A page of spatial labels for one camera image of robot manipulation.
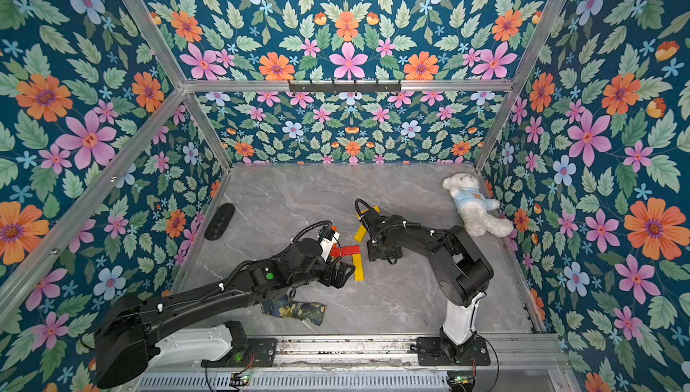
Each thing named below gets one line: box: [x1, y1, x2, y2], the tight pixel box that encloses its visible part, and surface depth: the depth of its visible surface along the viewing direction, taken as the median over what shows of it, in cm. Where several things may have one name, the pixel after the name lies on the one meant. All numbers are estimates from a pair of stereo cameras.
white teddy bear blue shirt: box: [442, 172, 514, 239], surface depth 99 cm
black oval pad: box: [203, 203, 236, 241], surface depth 101 cm
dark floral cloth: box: [262, 295, 327, 326], surface depth 80 cm
